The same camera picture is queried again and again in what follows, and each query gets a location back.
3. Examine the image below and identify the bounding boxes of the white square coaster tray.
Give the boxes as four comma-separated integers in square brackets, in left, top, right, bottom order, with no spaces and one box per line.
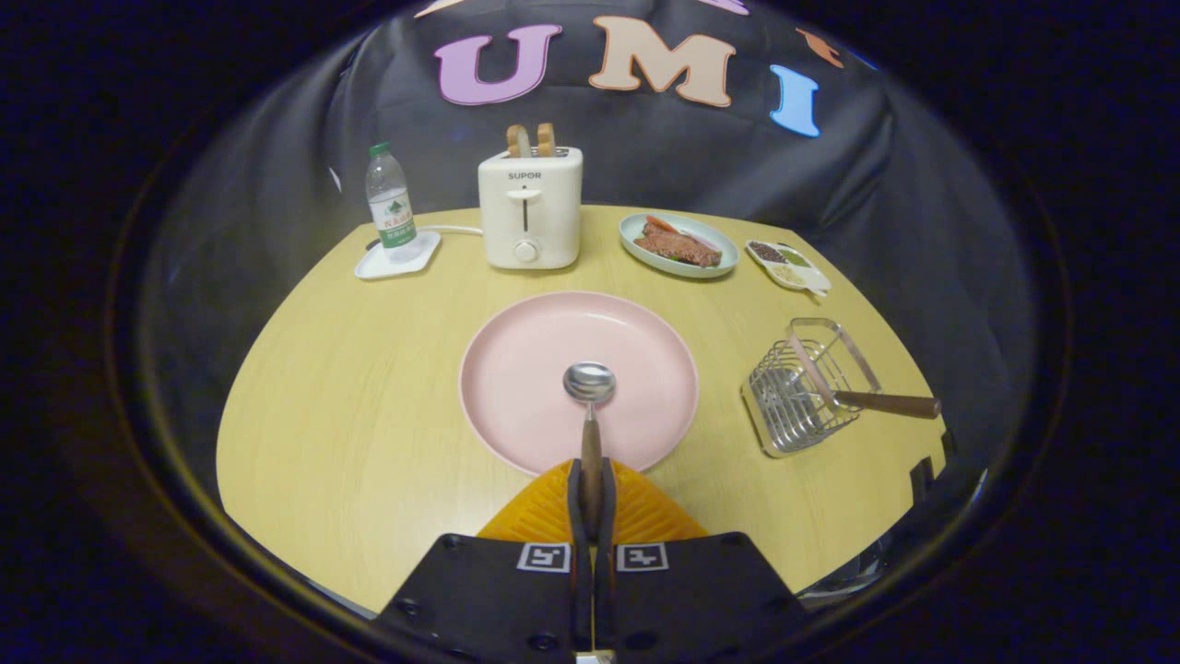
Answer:
[354,231,443,281]

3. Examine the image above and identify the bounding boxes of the metal wire cutlery rack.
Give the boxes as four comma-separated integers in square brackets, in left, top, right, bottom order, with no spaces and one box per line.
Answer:
[740,317,883,459]

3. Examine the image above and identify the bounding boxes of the brown cooked meat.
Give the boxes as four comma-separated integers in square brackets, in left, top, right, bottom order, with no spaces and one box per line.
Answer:
[632,221,724,269]

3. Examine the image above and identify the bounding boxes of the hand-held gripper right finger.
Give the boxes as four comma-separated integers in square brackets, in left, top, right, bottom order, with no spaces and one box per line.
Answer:
[595,458,812,664]

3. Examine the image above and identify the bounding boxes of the pink round plate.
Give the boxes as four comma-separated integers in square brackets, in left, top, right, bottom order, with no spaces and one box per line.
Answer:
[458,291,701,478]

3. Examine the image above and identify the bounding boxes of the white toaster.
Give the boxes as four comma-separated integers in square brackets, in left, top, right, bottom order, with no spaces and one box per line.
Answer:
[478,146,584,271]

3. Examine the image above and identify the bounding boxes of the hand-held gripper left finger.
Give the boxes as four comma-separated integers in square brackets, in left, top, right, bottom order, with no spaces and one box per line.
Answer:
[369,458,596,664]

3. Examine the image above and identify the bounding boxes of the light green plate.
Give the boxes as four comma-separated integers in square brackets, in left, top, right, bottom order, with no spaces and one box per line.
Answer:
[619,212,741,279]

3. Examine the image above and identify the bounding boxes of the white divided condiment dish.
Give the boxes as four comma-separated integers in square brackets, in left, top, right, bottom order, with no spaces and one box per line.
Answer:
[745,239,832,298]

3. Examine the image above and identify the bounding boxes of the wooden handled metal fork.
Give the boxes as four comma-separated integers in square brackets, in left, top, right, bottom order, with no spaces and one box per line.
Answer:
[786,334,942,421]

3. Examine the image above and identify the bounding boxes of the clear plastic water bottle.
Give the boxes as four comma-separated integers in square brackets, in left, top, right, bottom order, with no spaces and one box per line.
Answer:
[366,141,419,264]

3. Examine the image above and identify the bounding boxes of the black backdrop cloth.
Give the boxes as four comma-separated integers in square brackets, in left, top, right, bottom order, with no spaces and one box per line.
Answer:
[138,0,1043,517]

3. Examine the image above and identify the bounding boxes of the wooden handled metal spoon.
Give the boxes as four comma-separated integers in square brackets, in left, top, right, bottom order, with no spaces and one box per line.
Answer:
[562,362,617,547]

